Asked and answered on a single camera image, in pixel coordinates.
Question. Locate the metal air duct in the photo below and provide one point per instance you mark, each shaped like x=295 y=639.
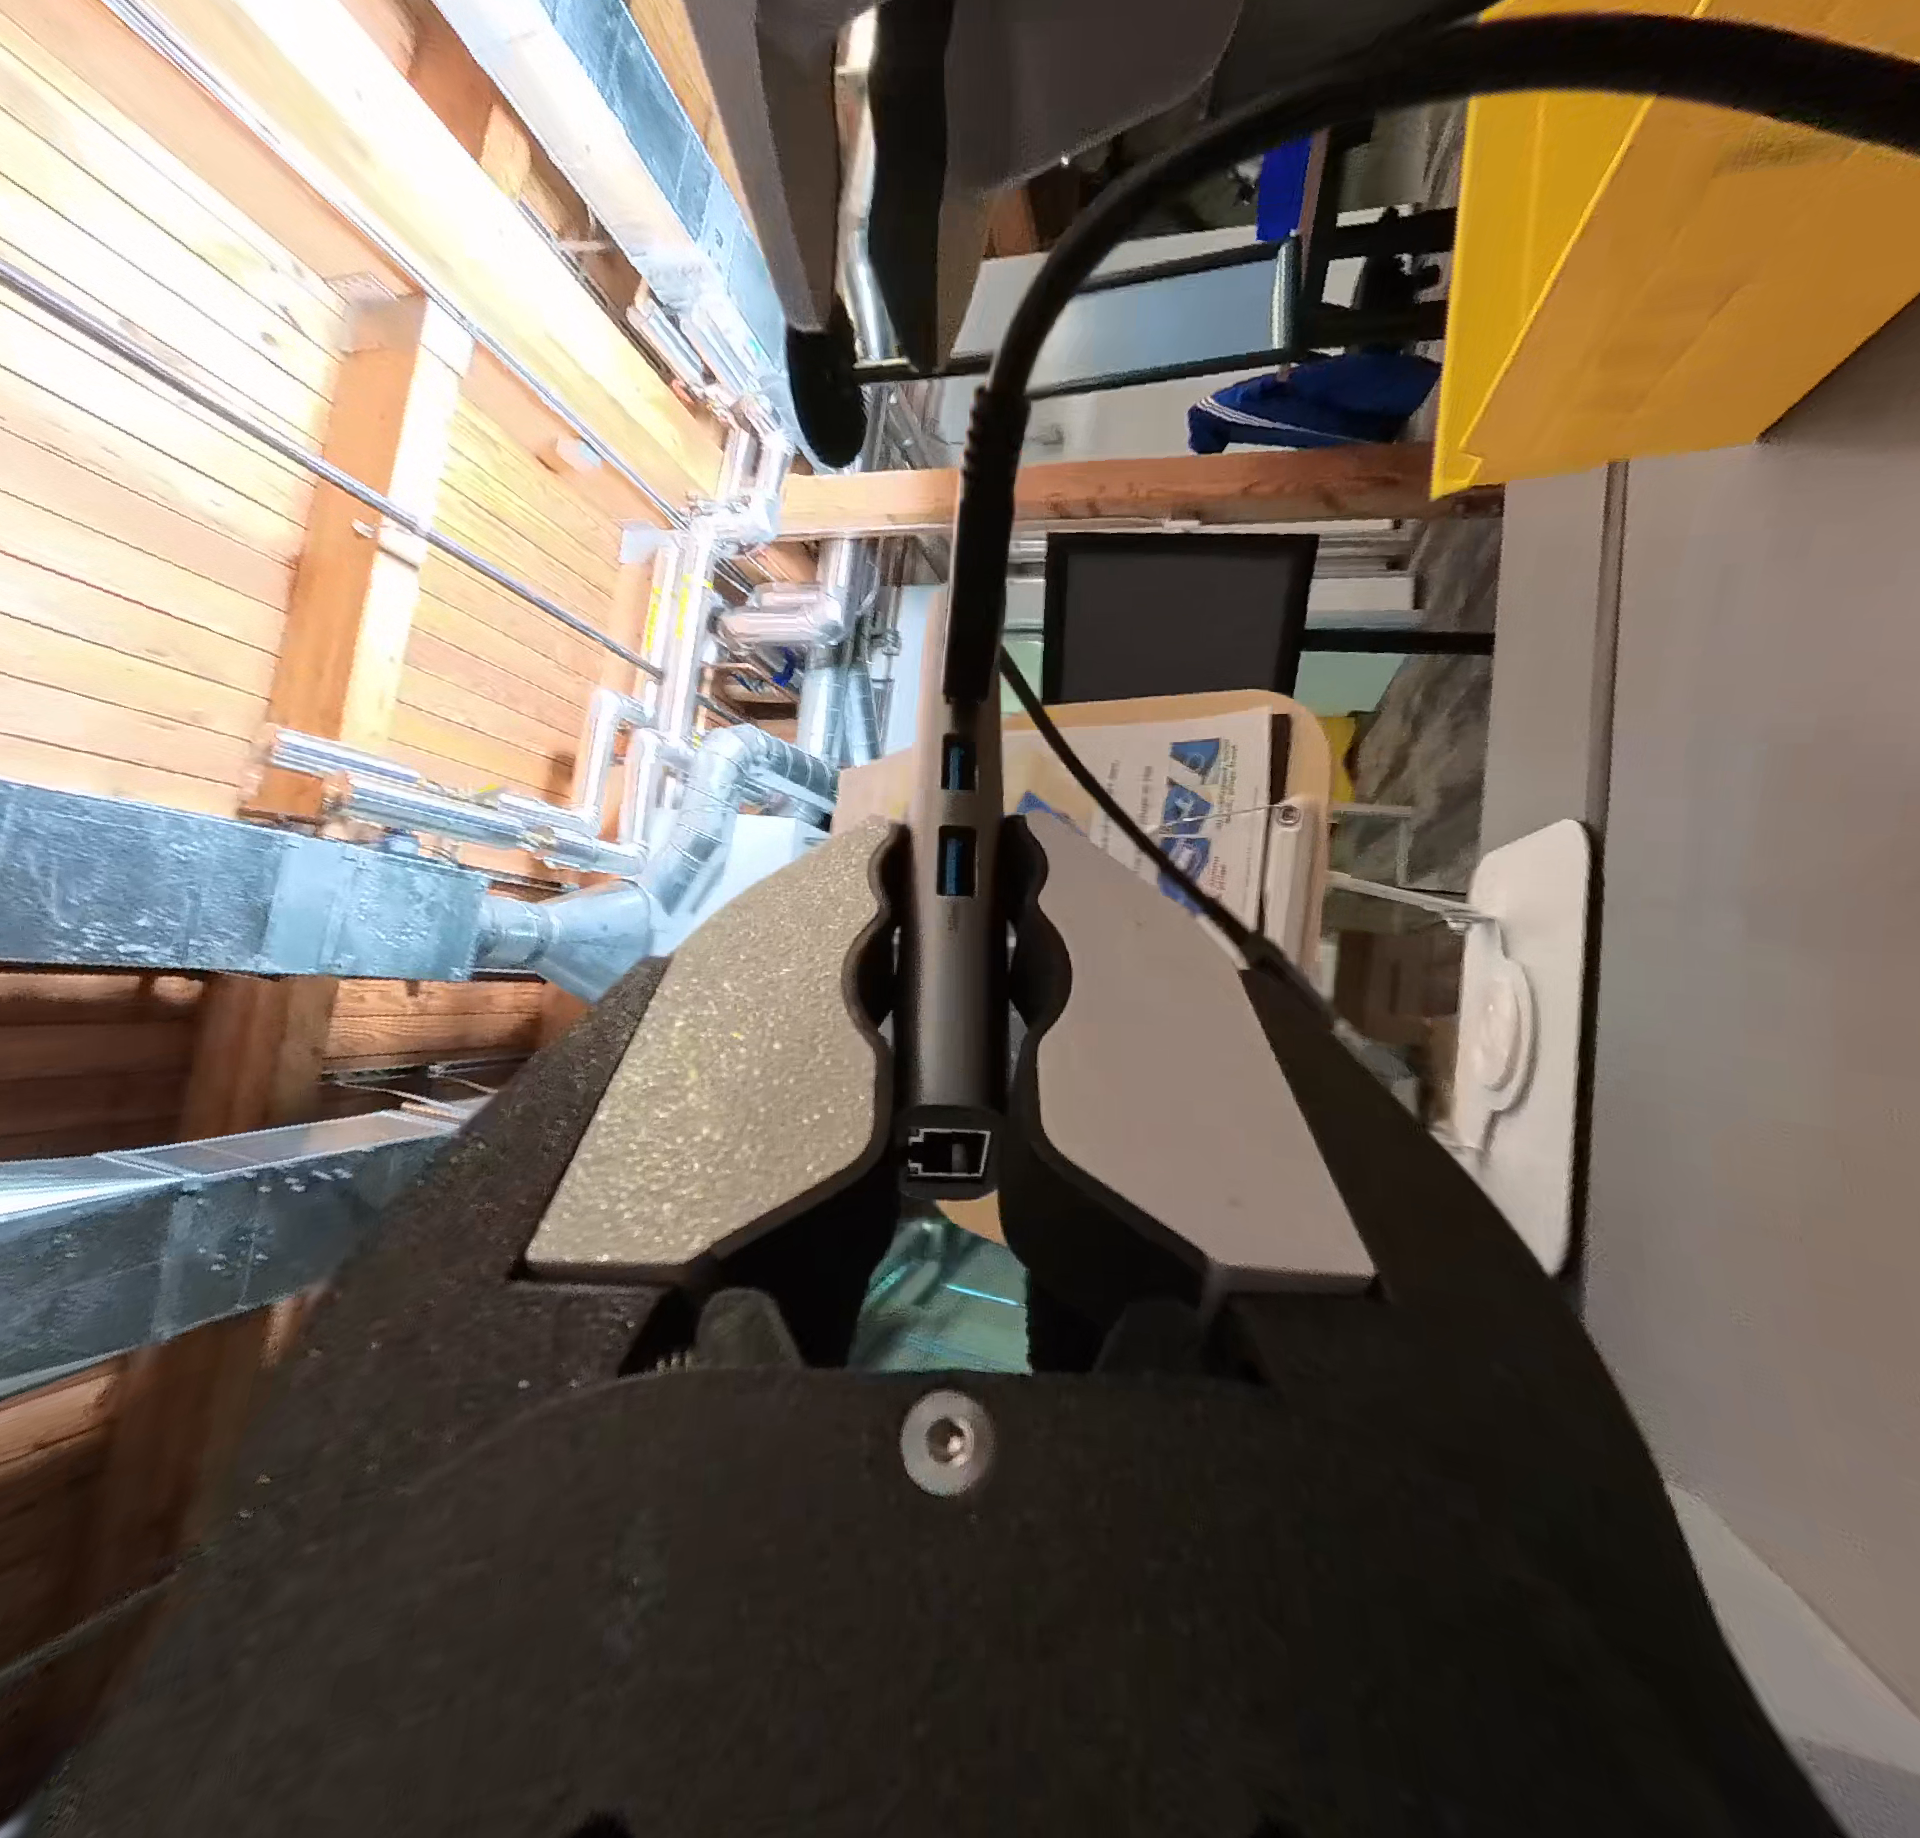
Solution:
x=151 y=879

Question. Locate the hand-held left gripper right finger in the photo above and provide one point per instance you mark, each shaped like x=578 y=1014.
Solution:
x=1201 y=1119

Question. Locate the yellow plastic bin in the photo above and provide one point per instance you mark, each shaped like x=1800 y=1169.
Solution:
x=1651 y=219

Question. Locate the white stand base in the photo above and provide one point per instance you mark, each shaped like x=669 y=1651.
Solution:
x=1531 y=968

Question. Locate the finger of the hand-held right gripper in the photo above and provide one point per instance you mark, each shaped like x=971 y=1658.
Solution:
x=1095 y=38
x=764 y=69

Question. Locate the blue jacket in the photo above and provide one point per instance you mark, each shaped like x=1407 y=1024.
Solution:
x=1321 y=390

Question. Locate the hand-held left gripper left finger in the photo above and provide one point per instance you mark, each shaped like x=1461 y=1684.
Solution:
x=691 y=1119

